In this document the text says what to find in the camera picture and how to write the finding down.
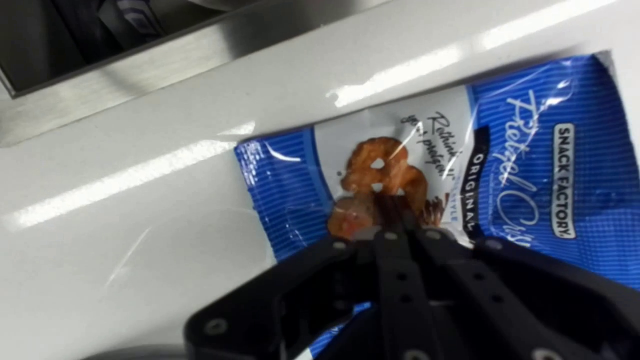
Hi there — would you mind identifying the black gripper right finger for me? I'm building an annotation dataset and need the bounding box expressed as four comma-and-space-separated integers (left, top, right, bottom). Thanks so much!
399, 194, 640, 360

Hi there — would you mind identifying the steel framed counter opening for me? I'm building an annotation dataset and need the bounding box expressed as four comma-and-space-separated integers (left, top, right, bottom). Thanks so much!
0, 0, 396, 150

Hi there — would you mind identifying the blue and white pretzel packet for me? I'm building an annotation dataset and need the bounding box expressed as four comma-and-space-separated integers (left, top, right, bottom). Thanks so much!
233, 48, 640, 360

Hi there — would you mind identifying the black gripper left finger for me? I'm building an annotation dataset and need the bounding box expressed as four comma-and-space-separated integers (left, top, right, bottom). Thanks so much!
184, 194, 437, 360

